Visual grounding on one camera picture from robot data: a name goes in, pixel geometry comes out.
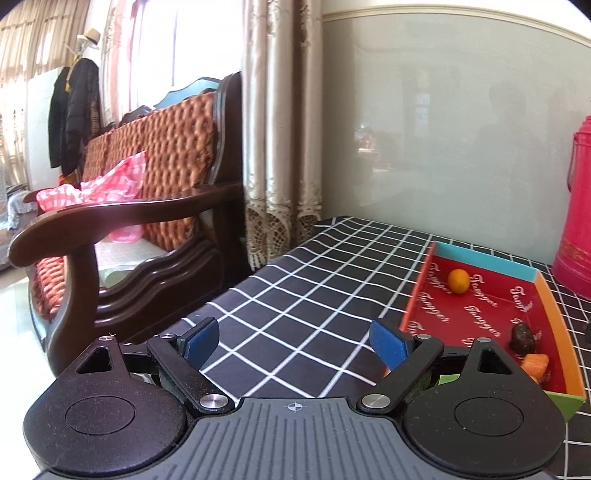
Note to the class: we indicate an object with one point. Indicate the orange carrot-like fruit piece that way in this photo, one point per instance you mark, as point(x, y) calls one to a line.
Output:
point(536, 366)

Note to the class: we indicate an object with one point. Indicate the red paper tray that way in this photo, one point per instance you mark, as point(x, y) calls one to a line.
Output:
point(502, 293)

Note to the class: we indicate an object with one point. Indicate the beige curtain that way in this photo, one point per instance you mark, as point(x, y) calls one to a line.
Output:
point(281, 125)

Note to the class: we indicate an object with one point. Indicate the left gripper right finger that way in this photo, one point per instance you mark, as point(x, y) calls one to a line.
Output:
point(390, 343)

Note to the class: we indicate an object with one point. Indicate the dark wooden sofa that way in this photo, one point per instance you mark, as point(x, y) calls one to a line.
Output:
point(190, 208)

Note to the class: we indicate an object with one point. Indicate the black hanging jacket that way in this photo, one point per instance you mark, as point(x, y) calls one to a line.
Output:
point(74, 115)

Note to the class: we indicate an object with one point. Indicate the red thermos flask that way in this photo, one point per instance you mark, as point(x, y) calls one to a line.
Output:
point(572, 265)

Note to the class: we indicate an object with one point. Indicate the straw hat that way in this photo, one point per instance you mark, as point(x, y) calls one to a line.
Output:
point(90, 37)

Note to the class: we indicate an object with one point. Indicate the pink plastic bag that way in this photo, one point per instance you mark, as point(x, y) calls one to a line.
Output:
point(120, 184)

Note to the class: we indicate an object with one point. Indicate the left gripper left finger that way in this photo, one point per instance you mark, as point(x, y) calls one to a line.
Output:
point(199, 342)

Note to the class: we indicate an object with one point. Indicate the black white checkered tablecloth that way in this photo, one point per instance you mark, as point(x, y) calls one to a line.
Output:
point(294, 344)

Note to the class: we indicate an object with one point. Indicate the dark brown date fruit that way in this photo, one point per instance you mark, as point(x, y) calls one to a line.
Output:
point(522, 340)

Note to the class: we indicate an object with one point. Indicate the orange fruit in tray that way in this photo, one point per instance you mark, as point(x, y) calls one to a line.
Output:
point(459, 281)

